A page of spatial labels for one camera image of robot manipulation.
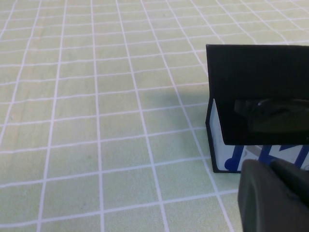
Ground black glasses case blue print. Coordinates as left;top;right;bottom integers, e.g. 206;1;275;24
205;44;309;174

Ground green white-grid tablecloth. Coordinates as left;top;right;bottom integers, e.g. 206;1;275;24
0;0;309;232

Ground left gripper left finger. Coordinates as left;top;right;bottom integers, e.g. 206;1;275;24
238;159;309;232

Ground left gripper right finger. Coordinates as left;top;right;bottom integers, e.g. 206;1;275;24
269;158;309;208

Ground black-framed glasses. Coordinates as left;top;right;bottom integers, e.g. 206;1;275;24
234;97;309;136

